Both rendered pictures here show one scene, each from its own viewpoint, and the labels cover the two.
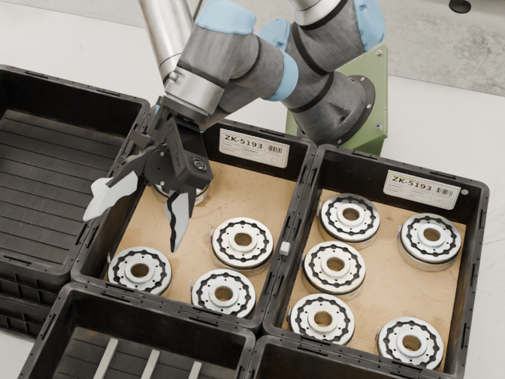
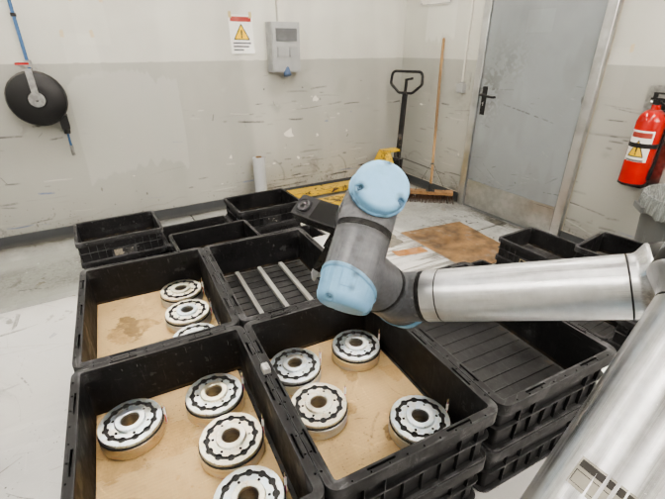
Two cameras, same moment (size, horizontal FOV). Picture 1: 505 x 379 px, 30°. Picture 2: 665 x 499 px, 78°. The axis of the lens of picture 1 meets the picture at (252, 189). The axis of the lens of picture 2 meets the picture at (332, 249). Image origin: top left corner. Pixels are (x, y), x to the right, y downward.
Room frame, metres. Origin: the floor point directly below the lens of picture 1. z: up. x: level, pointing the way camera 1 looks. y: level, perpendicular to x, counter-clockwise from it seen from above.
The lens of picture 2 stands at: (1.38, -0.30, 1.43)
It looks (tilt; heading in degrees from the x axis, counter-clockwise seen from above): 26 degrees down; 142
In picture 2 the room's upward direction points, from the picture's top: straight up
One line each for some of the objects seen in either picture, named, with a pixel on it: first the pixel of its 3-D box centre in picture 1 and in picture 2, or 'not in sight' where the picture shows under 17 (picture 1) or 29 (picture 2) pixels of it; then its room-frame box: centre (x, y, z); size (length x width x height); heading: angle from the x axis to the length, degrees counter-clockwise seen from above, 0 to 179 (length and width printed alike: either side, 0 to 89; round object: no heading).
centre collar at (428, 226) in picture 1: (431, 235); not in sight; (1.00, -0.31, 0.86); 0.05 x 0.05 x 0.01
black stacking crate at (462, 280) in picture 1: (376, 274); (186, 451); (0.90, -0.22, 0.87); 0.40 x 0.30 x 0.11; 169
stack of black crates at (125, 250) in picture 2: not in sight; (127, 263); (-0.86, 0.01, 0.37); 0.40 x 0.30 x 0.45; 83
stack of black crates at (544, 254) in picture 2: not in sight; (539, 271); (0.51, 1.81, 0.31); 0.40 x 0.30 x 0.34; 173
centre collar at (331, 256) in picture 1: (335, 265); (231, 436); (0.92, -0.15, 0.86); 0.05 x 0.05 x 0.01
